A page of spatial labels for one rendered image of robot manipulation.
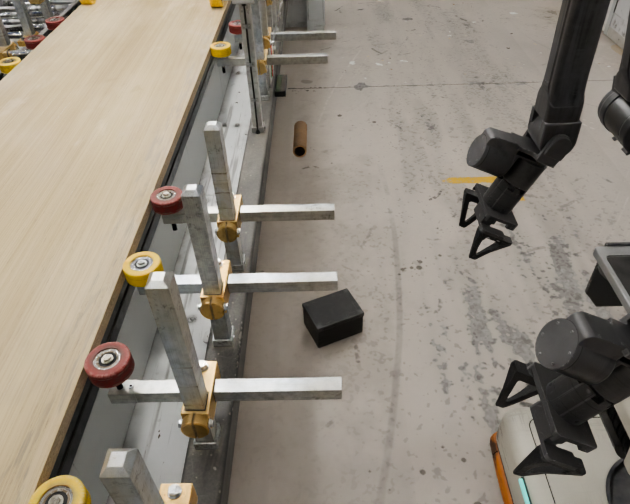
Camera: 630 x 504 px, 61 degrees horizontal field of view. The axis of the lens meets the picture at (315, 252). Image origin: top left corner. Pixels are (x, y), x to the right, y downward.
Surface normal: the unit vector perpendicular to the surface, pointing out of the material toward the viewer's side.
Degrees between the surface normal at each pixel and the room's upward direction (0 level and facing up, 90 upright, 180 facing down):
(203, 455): 0
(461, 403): 0
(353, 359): 0
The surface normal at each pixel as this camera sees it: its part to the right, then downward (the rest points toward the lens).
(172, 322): 0.00, 0.66
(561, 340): -0.88, -0.36
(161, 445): -0.03, -0.75
